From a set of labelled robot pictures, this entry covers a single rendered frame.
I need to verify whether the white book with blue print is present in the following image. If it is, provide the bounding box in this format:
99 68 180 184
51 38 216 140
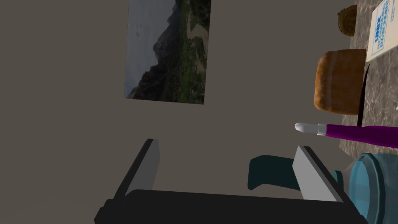
365 0 398 63

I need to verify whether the olive green round object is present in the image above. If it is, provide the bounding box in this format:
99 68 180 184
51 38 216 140
337 4 358 37

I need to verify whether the purple bottle with white cap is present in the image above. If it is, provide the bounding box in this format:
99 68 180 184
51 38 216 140
294 122 398 149

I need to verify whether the brown bread loaf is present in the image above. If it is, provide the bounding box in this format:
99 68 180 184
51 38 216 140
314 49 367 116

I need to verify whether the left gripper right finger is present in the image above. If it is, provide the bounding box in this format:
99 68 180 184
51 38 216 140
292 145 352 204

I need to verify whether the mountain landscape wall picture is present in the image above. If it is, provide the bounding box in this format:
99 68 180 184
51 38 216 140
124 0 212 105

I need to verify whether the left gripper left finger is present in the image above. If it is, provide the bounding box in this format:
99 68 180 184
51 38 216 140
113 138 161 200

